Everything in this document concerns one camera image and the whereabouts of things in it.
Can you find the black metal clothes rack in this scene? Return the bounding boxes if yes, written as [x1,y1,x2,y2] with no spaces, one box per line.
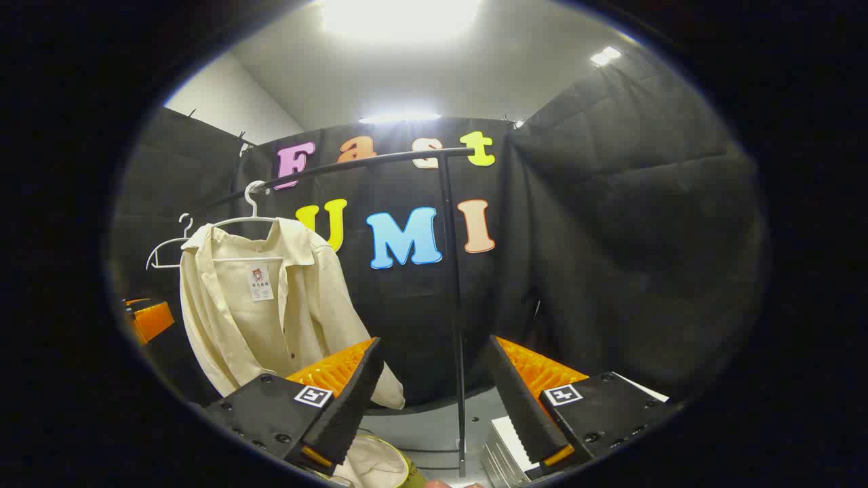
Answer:
[193,148,479,479]

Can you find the black backdrop cloth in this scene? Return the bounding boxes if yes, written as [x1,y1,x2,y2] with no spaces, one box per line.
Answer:
[108,47,770,407]

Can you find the cream button-up shirt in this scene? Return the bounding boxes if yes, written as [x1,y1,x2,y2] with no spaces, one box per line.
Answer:
[179,217,406,411]

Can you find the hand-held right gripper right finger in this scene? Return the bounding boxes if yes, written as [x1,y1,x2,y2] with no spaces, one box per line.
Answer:
[487,335,681,475]

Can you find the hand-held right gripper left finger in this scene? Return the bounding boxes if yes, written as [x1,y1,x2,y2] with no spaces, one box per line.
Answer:
[202,337,384,475]

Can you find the white plastic hanger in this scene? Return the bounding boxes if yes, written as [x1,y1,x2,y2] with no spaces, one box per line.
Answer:
[146,213,194,270]
[212,180,285,264]

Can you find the laundry hamper with yellow-green rim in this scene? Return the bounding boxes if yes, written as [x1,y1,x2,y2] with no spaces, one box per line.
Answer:
[319,434,428,488]

